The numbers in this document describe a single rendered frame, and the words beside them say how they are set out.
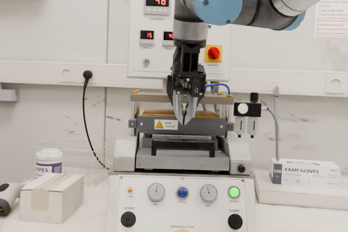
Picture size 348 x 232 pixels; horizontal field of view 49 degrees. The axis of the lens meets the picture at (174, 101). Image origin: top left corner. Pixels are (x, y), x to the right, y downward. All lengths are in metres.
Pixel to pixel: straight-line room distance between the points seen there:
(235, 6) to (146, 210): 0.49
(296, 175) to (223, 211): 0.57
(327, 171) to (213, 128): 0.58
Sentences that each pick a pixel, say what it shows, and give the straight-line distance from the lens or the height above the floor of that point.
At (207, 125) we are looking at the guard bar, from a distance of 0.99.
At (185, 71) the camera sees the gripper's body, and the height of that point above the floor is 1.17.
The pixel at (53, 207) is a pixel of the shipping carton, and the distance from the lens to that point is 1.11.
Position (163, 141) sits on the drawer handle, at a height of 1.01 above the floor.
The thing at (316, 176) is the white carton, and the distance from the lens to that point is 1.45.
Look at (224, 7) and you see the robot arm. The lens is 0.67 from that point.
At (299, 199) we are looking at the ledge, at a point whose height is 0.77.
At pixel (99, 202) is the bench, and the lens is 1.28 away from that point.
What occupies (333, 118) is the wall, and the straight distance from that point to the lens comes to 1.66.
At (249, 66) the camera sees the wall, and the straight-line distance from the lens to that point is 1.61.
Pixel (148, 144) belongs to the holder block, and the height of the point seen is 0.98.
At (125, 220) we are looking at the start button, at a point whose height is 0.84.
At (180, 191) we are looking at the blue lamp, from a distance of 0.89.
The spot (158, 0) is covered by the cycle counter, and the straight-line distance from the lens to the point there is 1.22.
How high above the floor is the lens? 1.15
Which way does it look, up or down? 3 degrees down
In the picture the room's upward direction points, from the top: 2 degrees clockwise
